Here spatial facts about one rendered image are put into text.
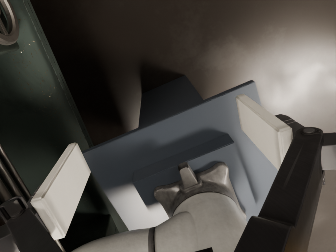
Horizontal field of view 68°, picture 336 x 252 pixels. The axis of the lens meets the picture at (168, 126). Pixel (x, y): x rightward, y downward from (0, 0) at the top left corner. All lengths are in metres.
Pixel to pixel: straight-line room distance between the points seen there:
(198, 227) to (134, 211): 0.27
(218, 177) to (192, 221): 0.14
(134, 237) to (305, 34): 1.29
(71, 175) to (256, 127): 0.13
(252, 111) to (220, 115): 0.42
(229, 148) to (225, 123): 0.06
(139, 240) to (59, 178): 0.34
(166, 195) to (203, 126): 0.18
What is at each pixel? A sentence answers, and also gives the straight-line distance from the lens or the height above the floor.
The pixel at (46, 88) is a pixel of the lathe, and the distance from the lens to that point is 0.82.
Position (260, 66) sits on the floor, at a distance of 1.42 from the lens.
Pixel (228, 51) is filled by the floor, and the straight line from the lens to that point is 1.35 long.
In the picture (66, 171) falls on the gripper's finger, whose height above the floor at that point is 1.14.
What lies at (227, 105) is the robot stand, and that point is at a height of 0.75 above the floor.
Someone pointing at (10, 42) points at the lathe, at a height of 0.71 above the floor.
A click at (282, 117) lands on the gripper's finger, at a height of 1.14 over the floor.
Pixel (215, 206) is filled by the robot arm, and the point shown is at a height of 0.91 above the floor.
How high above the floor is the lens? 1.28
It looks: 68 degrees down
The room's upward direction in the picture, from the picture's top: 169 degrees clockwise
